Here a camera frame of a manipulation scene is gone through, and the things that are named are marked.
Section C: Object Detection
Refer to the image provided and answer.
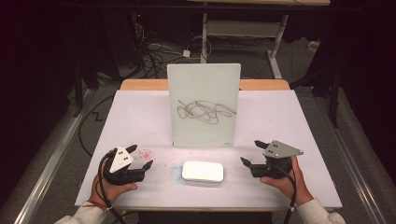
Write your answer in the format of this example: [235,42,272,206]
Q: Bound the white whiteboard eraser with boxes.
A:
[181,160,225,184]

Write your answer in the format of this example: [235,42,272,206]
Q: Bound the person's left hand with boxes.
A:
[89,148,138,207]

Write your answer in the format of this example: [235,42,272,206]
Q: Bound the aluminium rail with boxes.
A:
[313,94,389,224]
[12,89,98,224]

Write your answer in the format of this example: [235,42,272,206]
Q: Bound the white paper table cover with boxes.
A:
[74,90,343,210]

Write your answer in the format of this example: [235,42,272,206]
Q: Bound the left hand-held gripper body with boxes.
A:
[102,147,146,187]

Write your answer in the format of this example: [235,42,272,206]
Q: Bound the black metal stand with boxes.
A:
[72,59,101,119]
[290,66,341,129]

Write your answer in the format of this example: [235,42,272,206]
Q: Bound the tangle of floor cables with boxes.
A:
[132,22,213,79]

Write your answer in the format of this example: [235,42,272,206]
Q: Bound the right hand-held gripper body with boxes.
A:
[249,140,304,180]

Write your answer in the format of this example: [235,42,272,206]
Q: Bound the white glass whiteboard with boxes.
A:
[166,63,242,148]

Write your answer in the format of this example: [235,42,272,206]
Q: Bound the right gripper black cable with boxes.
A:
[270,162,298,224]

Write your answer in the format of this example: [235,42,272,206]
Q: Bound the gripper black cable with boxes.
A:
[270,162,298,224]
[97,150,127,224]

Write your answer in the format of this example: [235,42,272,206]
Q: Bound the person's right hand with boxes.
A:
[260,155,314,207]

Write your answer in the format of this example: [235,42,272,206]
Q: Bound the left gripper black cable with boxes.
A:
[97,150,127,224]

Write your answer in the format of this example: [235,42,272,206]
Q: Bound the red string bracelet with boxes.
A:
[81,200,110,213]

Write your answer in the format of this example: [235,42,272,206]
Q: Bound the white metal table frame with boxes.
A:
[200,12,290,79]

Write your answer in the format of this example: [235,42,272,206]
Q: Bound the black floor cable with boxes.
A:
[78,94,116,158]

